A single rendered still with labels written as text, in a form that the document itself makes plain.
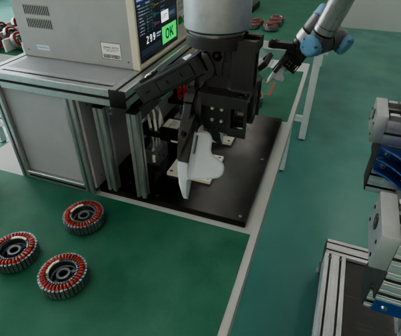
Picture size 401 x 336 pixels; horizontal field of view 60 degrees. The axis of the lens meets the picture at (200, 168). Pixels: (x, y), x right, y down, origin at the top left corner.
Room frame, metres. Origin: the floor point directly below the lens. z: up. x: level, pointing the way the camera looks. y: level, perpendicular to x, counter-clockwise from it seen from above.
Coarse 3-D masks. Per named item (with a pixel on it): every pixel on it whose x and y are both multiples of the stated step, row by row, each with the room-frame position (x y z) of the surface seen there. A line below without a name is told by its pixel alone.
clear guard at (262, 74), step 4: (260, 52) 1.26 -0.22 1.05; (264, 52) 1.29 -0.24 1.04; (260, 56) 1.24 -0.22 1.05; (264, 56) 1.26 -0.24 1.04; (260, 60) 1.21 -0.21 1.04; (272, 60) 1.29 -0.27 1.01; (268, 64) 1.24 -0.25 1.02; (264, 68) 1.19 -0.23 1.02; (268, 68) 1.21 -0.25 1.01; (260, 72) 1.14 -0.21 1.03; (264, 72) 1.16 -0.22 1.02; (260, 76) 1.12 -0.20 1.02; (264, 76) 1.14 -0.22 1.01
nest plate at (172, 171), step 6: (216, 156) 0.99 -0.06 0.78; (222, 156) 0.99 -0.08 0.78; (174, 162) 0.95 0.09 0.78; (174, 168) 0.92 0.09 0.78; (168, 174) 0.90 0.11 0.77; (174, 174) 0.89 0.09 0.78; (192, 180) 0.87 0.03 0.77; (198, 180) 0.86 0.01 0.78; (204, 180) 0.86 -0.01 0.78; (210, 180) 0.86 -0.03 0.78
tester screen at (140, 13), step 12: (144, 0) 0.96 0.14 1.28; (156, 0) 1.03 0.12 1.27; (168, 0) 1.10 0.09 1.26; (144, 12) 0.96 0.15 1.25; (156, 12) 1.02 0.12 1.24; (144, 24) 0.95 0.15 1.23; (156, 24) 1.02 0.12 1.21; (144, 36) 0.95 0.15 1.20; (156, 36) 1.01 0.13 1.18; (144, 48) 0.94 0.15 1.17; (156, 48) 1.01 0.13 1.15
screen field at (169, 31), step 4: (168, 24) 1.09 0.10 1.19; (172, 24) 1.12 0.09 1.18; (164, 28) 1.07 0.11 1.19; (168, 28) 1.09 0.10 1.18; (172, 28) 1.12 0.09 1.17; (176, 28) 1.15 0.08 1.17; (164, 32) 1.06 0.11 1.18; (168, 32) 1.09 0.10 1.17; (172, 32) 1.12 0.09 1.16; (176, 32) 1.15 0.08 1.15; (164, 36) 1.06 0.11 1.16; (168, 36) 1.09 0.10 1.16; (172, 36) 1.12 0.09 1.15; (164, 40) 1.06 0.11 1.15; (168, 40) 1.09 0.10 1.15
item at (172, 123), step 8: (168, 120) 0.99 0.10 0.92; (176, 120) 0.99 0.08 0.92; (152, 128) 0.98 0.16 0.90; (168, 128) 0.94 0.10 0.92; (176, 128) 0.94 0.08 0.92; (152, 136) 0.96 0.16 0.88; (160, 136) 0.95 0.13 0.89; (168, 136) 0.94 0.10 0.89; (176, 136) 0.93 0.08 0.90; (152, 144) 0.97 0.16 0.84
